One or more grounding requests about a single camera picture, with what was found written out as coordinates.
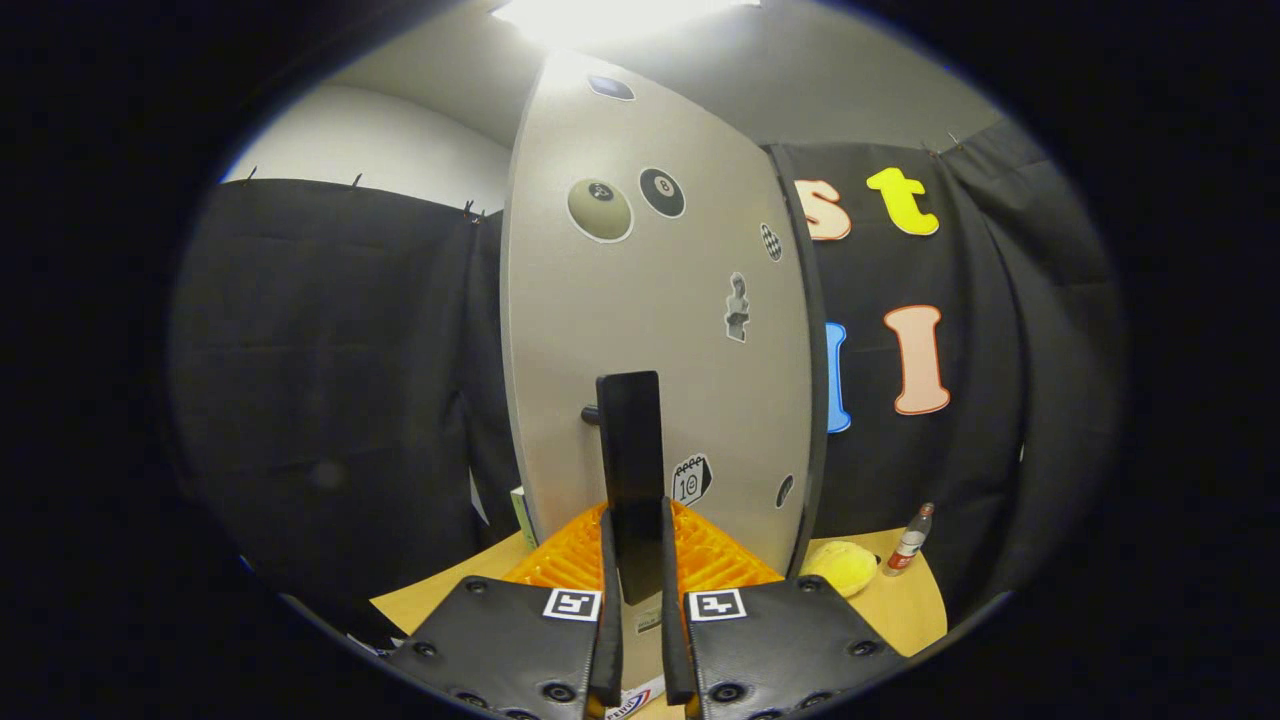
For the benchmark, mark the large ceiling light panel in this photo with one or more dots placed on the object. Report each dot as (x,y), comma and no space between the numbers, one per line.
(610,18)

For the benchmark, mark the yellow plush toy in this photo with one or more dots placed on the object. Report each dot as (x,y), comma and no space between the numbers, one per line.
(842,567)

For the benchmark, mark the black backdrop cloth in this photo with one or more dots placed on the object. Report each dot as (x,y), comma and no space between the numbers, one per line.
(330,380)

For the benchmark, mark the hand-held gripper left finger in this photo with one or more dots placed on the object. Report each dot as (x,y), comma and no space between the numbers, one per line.
(610,640)

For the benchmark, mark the white canvas shoe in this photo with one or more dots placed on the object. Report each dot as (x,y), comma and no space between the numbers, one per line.
(635,700)

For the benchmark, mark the clear bottle with red label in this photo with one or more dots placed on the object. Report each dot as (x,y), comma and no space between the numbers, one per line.
(908,545)

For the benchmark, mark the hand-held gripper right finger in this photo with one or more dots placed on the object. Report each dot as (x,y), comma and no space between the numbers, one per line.
(675,640)

